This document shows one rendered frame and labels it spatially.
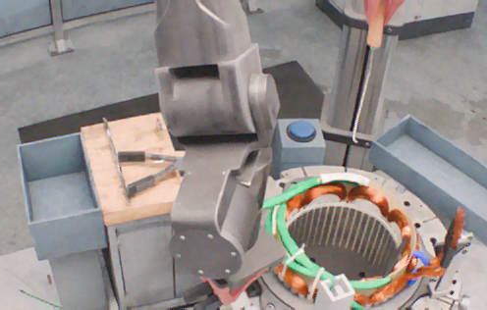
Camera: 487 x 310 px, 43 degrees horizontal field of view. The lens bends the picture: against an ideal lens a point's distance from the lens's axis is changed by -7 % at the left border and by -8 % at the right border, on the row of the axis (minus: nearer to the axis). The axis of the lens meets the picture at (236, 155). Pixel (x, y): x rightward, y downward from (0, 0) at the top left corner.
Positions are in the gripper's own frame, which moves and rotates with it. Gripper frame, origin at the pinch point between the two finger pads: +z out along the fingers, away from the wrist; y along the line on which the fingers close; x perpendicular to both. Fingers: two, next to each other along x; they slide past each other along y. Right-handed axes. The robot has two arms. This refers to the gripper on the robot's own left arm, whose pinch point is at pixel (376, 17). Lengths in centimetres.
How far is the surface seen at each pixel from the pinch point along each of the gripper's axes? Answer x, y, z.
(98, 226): -2.3, -35.4, 31.3
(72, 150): 13, -40, 31
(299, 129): 15.2, -3.6, 30.3
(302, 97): 153, 35, 132
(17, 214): 95, -81, 133
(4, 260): 12, -57, 56
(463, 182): 3.0, 22.3, 32.8
